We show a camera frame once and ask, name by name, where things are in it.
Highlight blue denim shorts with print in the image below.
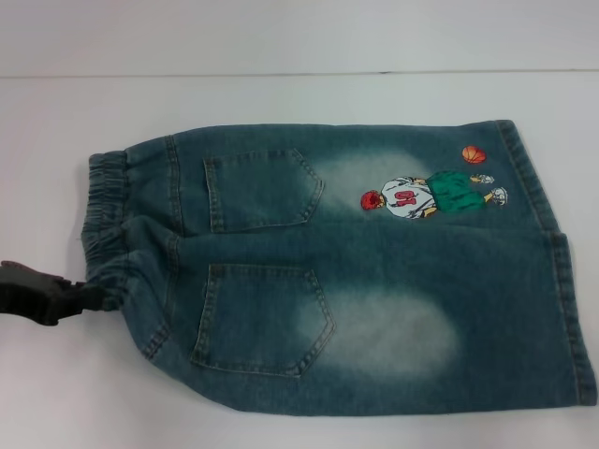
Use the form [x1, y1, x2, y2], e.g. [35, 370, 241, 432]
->
[77, 119, 593, 413]

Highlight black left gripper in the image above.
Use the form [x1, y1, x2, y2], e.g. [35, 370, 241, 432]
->
[0, 259, 113, 326]

